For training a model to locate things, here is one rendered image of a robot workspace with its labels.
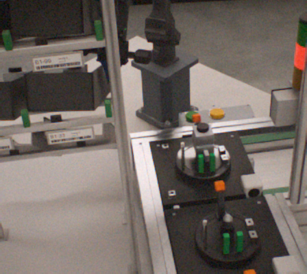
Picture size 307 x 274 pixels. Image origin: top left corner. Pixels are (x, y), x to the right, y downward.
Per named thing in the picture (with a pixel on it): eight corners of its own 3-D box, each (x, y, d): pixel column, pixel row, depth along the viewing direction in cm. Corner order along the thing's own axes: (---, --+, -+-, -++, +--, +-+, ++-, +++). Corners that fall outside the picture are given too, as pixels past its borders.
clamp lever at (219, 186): (216, 213, 129) (213, 181, 127) (225, 212, 129) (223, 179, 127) (219, 219, 125) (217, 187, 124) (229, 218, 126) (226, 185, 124)
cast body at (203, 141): (191, 141, 145) (191, 119, 141) (208, 139, 146) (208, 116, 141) (198, 163, 138) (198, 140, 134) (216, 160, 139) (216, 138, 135)
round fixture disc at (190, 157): (170, 151, 151) (170, 145, 150) (223, 144, 152) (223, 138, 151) (180, 187, 140) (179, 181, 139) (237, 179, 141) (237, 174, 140)
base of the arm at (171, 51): (164, 51, 175) (163, 33, 171) (180, 58, 171) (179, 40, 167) (148, 61, 171) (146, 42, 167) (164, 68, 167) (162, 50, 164)
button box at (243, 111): (178, 129, 170) (178, 111, 166) (248, 120, 172) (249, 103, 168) (183, 143, 164) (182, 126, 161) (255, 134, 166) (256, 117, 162)
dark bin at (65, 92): (58, 90, 138) (56, 59, 136) (113, 88, 137) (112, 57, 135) (27, 112, 110) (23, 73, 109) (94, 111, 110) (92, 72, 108)
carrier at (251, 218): (164, 215, 135) (162, 175, 128) (264, 201, 137) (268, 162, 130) (182, 302, 116) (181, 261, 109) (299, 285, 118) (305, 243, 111)
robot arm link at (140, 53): (81, 18, 143) (75, 20, 137) (155, 27, 142) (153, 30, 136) (78, 51, 145) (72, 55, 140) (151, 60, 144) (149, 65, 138)
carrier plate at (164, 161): (149, 147, 156) (149, 141, 155) (237, 136, 158) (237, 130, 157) (163, 211, 137) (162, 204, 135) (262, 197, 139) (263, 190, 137)
